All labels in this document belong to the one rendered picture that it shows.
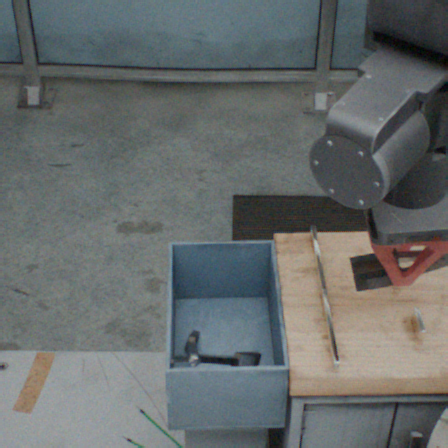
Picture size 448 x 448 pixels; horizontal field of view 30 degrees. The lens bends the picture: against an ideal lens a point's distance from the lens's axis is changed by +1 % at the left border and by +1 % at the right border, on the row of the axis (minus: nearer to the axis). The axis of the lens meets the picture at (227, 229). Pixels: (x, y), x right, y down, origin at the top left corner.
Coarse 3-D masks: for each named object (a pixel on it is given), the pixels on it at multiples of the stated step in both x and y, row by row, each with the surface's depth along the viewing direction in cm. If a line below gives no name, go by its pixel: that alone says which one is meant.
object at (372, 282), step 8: (368, 272) 71; (376, 272) 70; (384, 272) 70; (360, 280) 70; (368, 280) 70; (376, 280) 71; (384, 280) 71; (360, 288) 71; (368, 288) 71; (376, 288) 71
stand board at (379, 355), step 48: (288, 240) 86; (336, 240) 86; (288, 288) 81; (336, 288) 81; (384, 288) 81; (432, 288) 81; (288, 336) 76; (336, 336) 76; (384, 336) 76; (432, 336) 76; (288, 384) 75; (336, 384) 73; (384, 384) 73; (432, 384) 73
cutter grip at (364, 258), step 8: (352, 256) 72; (360, 256) 72; (368, 256) 72; (376, 256) 72; (352, 264) 72; (360, 264) 72; (368, 264) 72; (376, 264) 72; (352, 272) 73; (360, 272) 73
